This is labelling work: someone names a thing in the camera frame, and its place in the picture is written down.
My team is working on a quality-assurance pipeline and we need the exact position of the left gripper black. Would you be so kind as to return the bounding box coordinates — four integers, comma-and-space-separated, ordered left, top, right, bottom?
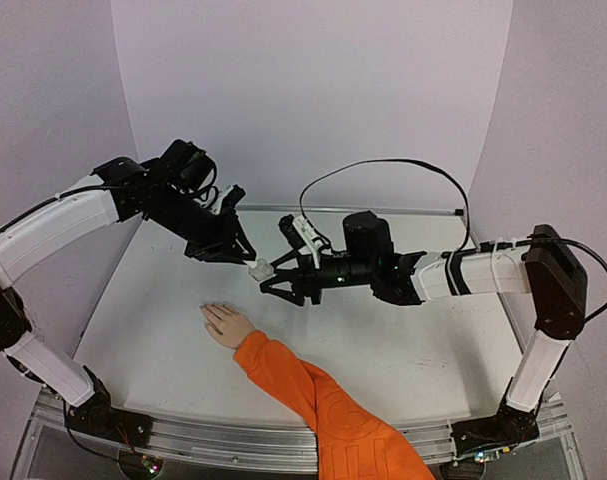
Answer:
151, 185, 260, 263

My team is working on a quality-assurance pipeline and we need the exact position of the clear nail polish bottle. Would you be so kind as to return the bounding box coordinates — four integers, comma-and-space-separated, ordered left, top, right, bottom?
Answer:
246, 258, 274, 282

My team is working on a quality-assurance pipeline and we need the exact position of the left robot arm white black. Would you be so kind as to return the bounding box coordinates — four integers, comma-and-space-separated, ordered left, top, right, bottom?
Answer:
0, 139, 256, 437

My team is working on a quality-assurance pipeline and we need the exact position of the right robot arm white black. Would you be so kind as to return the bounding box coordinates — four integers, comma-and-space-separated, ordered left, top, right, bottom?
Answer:
250, 211, 587, 412

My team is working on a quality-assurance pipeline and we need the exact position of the orange sleeve forearm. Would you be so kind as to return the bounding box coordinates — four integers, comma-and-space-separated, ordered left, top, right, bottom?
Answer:
234, 331, 434, 479

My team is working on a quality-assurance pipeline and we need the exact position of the mannequin hand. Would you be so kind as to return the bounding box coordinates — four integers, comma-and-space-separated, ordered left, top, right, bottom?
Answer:
200, 303, 255, 350

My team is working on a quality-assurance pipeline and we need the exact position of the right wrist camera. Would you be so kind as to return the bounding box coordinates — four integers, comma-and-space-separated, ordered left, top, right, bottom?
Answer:
278, 214, 327, 255

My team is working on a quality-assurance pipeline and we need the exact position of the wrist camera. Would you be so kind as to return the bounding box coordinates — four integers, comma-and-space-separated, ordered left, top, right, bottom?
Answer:
278, 214, 327, 255
204, 184, 246, 215

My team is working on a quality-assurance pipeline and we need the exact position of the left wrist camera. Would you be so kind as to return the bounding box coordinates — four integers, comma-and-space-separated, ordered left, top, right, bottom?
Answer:
204, 184, 246, 215

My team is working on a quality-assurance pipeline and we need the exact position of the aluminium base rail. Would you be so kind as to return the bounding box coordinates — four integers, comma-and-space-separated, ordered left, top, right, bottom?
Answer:
11, 389, 586, 479

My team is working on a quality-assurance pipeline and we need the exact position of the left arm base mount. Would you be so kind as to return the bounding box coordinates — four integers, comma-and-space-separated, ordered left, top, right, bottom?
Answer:
64, 379, 153, 448

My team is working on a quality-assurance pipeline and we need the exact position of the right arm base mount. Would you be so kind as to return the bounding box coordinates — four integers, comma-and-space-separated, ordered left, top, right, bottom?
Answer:
451, 398, 541, 459

